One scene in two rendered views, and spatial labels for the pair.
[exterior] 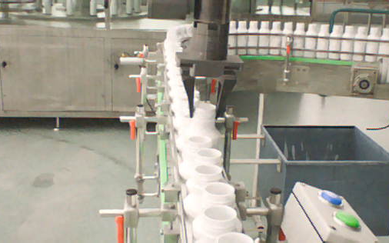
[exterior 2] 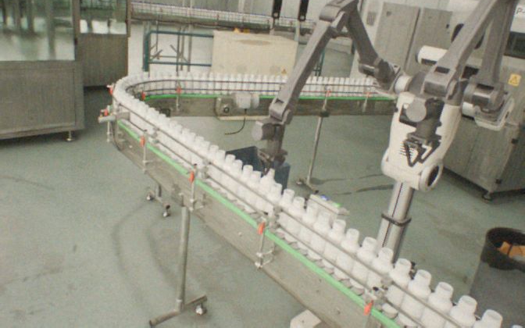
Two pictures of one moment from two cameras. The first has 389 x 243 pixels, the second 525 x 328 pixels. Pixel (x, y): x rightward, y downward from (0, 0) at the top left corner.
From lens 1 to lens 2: 1.04 m
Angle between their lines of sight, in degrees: 36
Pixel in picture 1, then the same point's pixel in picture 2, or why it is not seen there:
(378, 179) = (282, 174)
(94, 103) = not seen: outside the picture
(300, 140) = not seen: hidden behind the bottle
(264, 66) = (162, 101)
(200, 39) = (275, 146)
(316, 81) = (194, 108)
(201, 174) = (301, 201)
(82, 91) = not seen: outside the picture
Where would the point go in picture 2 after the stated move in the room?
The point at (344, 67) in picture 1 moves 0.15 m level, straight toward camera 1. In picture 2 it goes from (211, 98) to (216, 104)
